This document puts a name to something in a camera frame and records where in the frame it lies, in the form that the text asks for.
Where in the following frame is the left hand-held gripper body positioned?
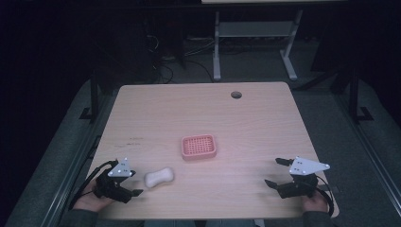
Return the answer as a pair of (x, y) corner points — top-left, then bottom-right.
(94, 157), (137, 204)

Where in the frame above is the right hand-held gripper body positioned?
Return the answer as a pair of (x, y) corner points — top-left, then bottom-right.
(278, 156), (331, 200)

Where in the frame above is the pink soap dish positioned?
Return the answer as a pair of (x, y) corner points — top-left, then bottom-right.
(181, 133), (218, 162)

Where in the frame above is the person's left hand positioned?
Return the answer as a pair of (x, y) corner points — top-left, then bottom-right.
(73, 178), (115, 213)

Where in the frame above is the person's right hand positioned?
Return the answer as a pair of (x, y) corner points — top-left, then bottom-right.
(300, 189), (329, 214)

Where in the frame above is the black metal stand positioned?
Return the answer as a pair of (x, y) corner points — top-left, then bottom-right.
(78, 67), (102, 123)
(346, 61), (375, 124)

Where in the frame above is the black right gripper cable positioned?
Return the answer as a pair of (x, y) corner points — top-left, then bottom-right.
(315, 174), (335, 218)

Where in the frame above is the floor cables bundle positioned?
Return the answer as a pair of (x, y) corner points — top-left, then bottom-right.
(143, 32), (216, 84)

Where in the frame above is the white metal desk frame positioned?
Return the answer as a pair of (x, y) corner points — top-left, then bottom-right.
(212, 9), (305, 82)

